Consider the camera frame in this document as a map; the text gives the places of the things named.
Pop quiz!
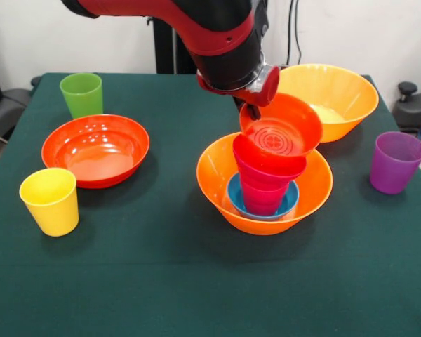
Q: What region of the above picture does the black hanging cable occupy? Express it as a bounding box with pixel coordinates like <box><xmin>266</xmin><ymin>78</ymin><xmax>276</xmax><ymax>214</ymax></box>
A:
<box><xmin>262</xmin><ymin>0</ymin><xmax>302</xmax><ymax>74</ymax></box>

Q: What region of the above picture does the black chair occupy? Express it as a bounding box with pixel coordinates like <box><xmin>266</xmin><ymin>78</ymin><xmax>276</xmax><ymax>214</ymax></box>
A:
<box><xmin>0</xmin><ymin>45</ymin><xmax>42</xmax><ymax>141</ymax></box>

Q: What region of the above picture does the purple plastic cup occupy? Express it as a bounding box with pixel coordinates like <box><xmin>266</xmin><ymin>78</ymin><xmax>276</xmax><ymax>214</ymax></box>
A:
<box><xmin>369</xmin><ymin>131</ymin><xmax>421</xmax><ymax>195</ymax></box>

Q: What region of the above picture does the wide red bowl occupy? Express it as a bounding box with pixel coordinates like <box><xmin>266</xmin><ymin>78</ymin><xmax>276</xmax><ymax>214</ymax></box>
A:
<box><xmin>41</xmin><ymin>114</ymin><xmax>151</xmax><ymax>190</ymax></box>

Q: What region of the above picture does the large orange bowl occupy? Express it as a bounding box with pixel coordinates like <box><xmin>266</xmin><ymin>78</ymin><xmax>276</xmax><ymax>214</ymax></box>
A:
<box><xmin>196</xmin><ymin>132</ymin><xmax>334</xmax><ymax>236</ymax></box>
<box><xmin>276</xmin><ymin>63</ymin><xmax>379</xmax><ymax>144</ymax></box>

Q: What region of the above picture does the dark green tablecloth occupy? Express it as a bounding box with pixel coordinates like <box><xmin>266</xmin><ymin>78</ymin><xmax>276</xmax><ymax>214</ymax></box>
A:
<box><xmin>0</xmin><ymin>72</ymin><xmax>421</xmax><ymax>337</ymax></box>

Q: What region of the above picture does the pink plastic cup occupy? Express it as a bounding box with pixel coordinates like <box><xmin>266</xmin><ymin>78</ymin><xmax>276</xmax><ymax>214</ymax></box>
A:
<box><xmin>240</xmin><ymin>178</ymin><xmax>290</xmax><ymax>217</ymax></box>

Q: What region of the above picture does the small red bowl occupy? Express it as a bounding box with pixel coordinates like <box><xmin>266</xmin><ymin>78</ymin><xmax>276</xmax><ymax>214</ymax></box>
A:
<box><xmin>239</xmin><ymin>92</ymin><xmax>324</xmax><ymax>159</ymax></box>

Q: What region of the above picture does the blue plastic bowl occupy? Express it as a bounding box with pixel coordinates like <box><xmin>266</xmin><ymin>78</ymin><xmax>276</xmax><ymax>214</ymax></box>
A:
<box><xmin>226</xmin><ymin>174</ymin><xmax>300</xmax><ymax>222</ymax></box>

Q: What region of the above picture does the yellow plastic cup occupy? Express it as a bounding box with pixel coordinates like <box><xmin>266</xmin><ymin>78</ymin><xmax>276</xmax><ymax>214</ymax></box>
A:
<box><xmin>19</xmin><ymin>167</ymin><xmax>80</xmax><ymax>237</ymax></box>

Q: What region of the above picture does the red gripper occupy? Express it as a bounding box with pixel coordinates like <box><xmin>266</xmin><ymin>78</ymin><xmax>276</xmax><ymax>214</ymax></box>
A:
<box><xmin>196</xmin><ymin>65</ymin><xmax>281</xmax><ymax>121</ymax></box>

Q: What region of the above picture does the green plastic cup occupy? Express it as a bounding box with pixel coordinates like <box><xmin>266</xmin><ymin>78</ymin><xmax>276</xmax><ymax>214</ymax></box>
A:
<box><xmin>59</xmin><ymin>72</ymin><xmax>103</xmax><ymax>119</ymax></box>

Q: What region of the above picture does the pink plastic bowl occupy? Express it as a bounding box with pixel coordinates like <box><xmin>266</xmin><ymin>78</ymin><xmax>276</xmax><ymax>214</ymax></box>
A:
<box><xmin>232</xmin><ymin>134</ymin><xmax>308</xmax><ymax>184</ymax></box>

